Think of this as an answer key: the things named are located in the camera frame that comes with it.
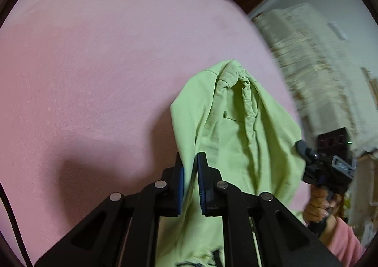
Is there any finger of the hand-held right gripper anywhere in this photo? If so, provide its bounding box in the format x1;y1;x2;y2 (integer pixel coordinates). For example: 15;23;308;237
302;164;327;187
295;139;319;165

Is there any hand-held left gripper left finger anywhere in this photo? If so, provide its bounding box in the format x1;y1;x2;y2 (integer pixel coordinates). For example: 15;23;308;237
34;152;185;267

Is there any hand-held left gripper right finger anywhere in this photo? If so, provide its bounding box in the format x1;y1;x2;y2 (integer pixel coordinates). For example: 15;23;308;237
197;151;343;267

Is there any green and black hooded jacket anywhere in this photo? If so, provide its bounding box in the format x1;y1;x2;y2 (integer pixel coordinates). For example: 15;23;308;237
155;60;308;267

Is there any person's right forearm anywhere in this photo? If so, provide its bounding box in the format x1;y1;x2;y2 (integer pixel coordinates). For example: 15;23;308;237
319;214;367;267

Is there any person's right hand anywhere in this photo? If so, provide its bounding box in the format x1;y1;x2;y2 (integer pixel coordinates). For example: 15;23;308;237
303;188;341;224

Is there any lace covered furniture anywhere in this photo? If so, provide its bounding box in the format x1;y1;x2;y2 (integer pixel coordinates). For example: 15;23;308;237
252;3;378;161

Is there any pink fleece bed blanket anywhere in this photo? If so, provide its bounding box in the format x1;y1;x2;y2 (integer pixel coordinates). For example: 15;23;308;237
0;0;308;267

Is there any white wall switch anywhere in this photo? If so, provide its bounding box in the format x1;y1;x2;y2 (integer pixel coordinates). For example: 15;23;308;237
327;20;348;40

